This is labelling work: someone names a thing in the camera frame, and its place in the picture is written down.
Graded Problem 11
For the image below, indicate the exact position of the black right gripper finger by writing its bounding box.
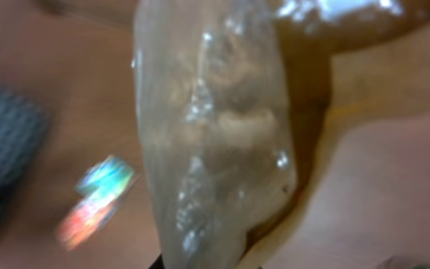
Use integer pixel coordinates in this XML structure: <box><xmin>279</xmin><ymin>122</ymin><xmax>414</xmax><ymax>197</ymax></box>
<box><xmin>148</xmin><ymin>255</ymin><xmax>163</xmax><ymax>269</ymax></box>

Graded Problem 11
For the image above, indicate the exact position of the green tissue packet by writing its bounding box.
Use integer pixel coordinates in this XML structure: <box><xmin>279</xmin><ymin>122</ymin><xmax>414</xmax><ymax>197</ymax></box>
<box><xmin>75</xmin><ymin>155</ymin><xmax>135</xmax><ymax>196</ymax></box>

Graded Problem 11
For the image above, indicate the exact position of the beige pouch bag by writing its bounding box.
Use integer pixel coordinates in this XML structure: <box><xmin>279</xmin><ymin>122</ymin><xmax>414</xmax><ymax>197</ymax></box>
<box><xmin>134</xmin><ymin>0</ymin><xmax>430</xmax><ymax>269</ymax></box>

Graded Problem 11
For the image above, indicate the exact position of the orange tissue packet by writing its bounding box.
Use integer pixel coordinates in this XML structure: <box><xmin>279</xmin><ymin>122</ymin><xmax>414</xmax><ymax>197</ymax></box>
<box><xmin>56</xmin><ymin>194</ymin><xmax>119</xmax><ymax>251</ymax></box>

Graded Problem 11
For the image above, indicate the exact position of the grey plastic basket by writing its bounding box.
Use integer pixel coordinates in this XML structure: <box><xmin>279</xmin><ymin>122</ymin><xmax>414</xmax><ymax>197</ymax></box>
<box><xmin>0</xmin><ymin>84</ymin><xmax>52</xmax><ymax>259</ymax></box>

